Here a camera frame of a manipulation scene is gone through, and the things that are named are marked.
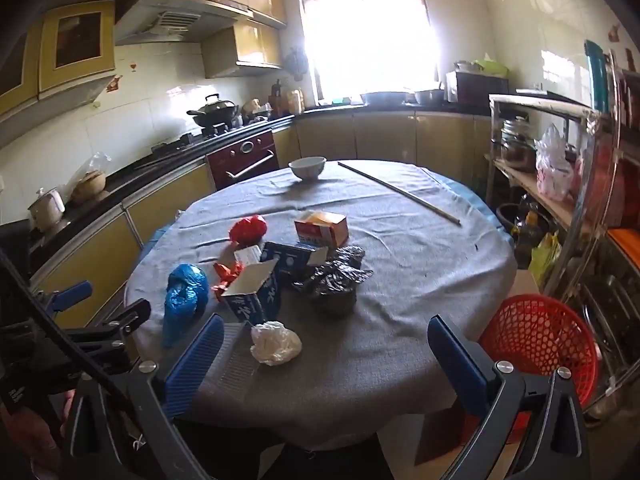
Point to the dark microwave oven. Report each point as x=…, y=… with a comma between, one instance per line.
x=475, y=87

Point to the black gas stove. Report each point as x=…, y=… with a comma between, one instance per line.
x=200, y=135

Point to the blue carton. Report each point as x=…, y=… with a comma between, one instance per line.
x=250, y=297

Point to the steel pot with lid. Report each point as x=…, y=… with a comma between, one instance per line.
x=515, y=150

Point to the red plastic basket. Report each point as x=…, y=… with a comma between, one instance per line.
x=540, y=340

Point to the small yellow wall cabinet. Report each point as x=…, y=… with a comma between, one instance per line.
x=245, y=50

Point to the yellow base cabinets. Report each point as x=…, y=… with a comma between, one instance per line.
x=385, y=135

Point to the metal shelf rack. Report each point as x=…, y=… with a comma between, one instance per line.
x=580, y=220

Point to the teal thermos flask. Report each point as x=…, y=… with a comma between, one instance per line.
x=595, y=75

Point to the blue table cover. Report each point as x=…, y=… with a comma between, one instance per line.
x=475, y=205

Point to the long white medicine box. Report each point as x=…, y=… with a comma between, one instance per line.
x=247, y=256

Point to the blue plastic bag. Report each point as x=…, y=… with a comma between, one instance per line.
x=185, y=300

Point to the red plastic bag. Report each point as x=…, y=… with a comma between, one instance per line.
x=247, y=230

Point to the white ceramic bowl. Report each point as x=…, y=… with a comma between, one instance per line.
x=307, y=167

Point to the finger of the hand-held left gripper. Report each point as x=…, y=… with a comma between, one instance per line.
x=117, y=322
x=72, y=293

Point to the bright window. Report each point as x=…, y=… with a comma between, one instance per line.
x=365, y=30

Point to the black wok with lid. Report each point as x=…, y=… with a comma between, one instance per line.
x=212, y=110

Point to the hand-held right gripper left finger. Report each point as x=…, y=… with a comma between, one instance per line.
x=195, y=360

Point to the white cooker pot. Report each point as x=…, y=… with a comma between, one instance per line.
x=45, y=207

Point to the long wooden stick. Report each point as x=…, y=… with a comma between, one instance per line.
x=400, y=192

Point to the amber oil bottle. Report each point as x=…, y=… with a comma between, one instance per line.
x=527, y=232

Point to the black plastic bag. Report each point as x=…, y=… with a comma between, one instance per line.
x=335, y=280

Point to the grey tablecloth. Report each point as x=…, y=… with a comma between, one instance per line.
x=400, y=285

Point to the dark blue box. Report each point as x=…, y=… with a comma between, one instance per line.
x=290, y=258

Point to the yellow green bag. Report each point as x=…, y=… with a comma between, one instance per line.
x=542, y=257

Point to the yellow oil bottle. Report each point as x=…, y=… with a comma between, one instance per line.
x=295, y=101

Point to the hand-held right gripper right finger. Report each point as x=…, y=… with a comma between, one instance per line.
x=460, y=360

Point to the red wrapper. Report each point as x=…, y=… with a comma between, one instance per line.
x=225, y=277

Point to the metal basin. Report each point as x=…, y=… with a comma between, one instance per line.
x=430, y=96
x=385, y=96

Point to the pink and white plastic bag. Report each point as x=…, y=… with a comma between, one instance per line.
x=552, y=170

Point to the framed yellow wall cabinet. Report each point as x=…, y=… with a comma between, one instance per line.
x=75, y=45

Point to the knife block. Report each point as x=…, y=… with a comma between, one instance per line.
x=277, y=96

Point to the black countertop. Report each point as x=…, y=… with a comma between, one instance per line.
x=150, y=165

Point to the steel range hood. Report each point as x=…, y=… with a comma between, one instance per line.
x=170, y=15

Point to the clay pot in plastic bag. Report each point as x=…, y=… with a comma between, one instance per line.
x=89, y=185

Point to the hanging dark utensil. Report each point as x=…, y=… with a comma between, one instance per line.
x=295, y=62

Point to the orange and white medicine box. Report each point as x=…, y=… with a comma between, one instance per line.
x=320, y=227

